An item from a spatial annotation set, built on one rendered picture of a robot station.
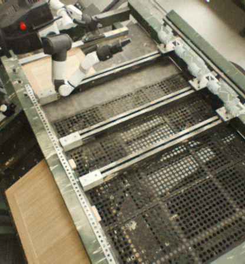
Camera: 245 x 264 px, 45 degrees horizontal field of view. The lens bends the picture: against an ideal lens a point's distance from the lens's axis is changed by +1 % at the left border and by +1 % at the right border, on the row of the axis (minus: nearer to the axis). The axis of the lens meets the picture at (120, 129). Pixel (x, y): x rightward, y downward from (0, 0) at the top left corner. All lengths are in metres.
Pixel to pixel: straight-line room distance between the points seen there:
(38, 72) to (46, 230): 1.15
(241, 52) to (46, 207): 6.20
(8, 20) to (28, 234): 1.34
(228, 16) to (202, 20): 0.60
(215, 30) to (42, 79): 6.09
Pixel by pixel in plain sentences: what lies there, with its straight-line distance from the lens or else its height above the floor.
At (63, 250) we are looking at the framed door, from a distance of 2.02.
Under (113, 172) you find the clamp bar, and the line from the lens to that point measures 1.75.
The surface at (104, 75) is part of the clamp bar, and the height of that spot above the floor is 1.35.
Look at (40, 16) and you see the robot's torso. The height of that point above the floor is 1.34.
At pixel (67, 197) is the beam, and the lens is 1.73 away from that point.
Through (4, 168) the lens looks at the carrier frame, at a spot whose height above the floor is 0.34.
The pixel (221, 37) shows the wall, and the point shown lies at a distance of 7.81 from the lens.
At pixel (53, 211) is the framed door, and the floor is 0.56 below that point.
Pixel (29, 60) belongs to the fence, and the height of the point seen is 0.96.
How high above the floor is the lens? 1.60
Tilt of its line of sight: 11 degrees down
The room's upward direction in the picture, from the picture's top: 51 degrees clockwise
